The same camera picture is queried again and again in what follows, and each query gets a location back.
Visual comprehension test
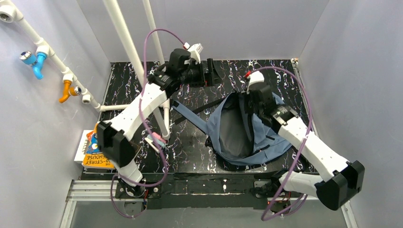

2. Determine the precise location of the blue student backpack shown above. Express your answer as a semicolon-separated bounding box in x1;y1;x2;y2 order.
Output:
170;92;292;166

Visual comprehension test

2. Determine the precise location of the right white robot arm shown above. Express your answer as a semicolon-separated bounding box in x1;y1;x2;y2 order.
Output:
246;82;365;210

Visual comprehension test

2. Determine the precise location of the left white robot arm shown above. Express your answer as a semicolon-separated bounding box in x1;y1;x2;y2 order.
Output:
97;48;224;187

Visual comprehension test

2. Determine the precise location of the white vertical pvc pipe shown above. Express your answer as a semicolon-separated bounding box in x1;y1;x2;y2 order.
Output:
104;0;170;140

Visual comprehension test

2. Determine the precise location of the teal white stapler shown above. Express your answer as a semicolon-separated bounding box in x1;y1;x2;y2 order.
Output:
144;137;166;154

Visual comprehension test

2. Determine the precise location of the thin white rear pipe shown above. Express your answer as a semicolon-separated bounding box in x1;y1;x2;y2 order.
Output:
142;0;166;68

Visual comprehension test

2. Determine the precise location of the orange plastic tap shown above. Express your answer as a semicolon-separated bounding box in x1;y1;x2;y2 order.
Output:
58;80;82;103

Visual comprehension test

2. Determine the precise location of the orange treehouse book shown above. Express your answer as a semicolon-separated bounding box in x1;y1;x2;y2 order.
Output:
82;123;115;170

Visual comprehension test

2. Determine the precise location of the white book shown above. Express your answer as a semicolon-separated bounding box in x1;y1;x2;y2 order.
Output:
74;130;93;164

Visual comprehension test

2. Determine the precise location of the blue plastic tap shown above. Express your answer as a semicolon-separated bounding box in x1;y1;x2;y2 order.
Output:
19;51;48;80

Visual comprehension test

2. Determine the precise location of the white slanted pvc pipe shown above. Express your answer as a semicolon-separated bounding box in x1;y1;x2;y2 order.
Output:
0;0;128;112

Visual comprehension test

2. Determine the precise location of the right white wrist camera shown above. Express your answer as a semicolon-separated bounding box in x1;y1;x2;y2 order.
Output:
246;71;266;94

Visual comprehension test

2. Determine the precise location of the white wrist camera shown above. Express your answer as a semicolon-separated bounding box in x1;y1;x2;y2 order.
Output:
246;71;266;94
183;42;203;64

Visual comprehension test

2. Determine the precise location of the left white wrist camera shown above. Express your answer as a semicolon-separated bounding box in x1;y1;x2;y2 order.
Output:
183;42;203;64

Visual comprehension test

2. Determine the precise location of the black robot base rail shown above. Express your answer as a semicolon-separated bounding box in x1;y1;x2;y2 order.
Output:
114;171;293;211

